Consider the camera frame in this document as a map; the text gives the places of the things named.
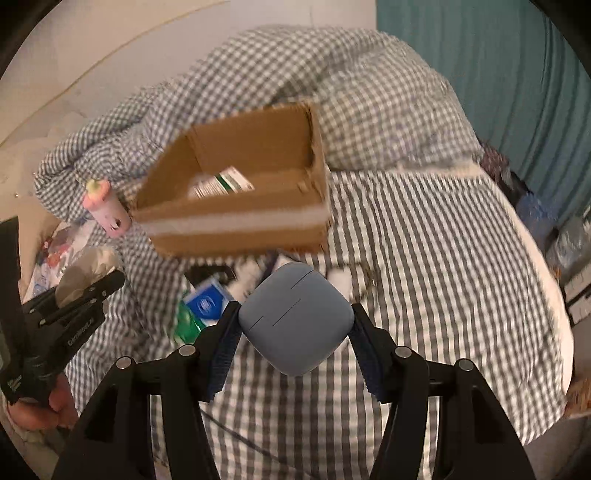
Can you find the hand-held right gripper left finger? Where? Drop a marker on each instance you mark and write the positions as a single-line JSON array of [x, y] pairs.
[[224, 351]]

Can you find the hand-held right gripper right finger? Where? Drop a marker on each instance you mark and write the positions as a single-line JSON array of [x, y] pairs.
[[369, 365]]

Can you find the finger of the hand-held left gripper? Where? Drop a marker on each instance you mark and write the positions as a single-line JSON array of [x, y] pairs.
[[78, 295]]

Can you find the silver foil bag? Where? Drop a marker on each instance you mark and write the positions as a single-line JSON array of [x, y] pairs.
[[87, 263]]

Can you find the blue earbud case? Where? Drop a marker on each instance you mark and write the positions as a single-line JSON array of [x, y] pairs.
[[298, 318]]

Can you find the cardboard box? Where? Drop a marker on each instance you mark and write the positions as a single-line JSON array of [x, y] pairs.
[[240, 221]]

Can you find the green and white packet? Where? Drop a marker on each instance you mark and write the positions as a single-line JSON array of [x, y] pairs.
[[221, 184]]

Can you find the person's left hand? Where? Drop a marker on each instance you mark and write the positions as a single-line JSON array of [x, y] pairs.
[[62, 401]]

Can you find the pile of colourful packets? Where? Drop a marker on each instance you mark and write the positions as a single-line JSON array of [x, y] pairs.
[[51, 258]]

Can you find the blue and white packet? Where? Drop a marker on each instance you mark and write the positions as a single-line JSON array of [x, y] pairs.
[[207, 302]]

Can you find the black flat item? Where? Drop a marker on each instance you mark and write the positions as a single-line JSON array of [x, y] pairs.
[[207, 273]]

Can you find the pink toy bottle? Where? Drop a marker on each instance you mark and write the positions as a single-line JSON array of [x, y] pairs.
[[108, 210]]

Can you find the small white item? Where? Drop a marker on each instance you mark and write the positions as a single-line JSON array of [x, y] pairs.
[[339, 279]]

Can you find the checked bed sheet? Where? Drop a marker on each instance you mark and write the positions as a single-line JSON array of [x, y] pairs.
[[438, 286]]

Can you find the blue bag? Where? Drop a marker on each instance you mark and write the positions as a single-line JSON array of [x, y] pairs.
[[533, 214]]

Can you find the dark floral cloth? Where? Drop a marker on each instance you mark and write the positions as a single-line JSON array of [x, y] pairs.
[[501, 166]]

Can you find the checked grey duvet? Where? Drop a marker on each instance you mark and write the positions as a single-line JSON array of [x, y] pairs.
[[360, 101]]

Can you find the teal curtain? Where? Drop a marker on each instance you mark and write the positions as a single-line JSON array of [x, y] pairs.
[[498, 74]]

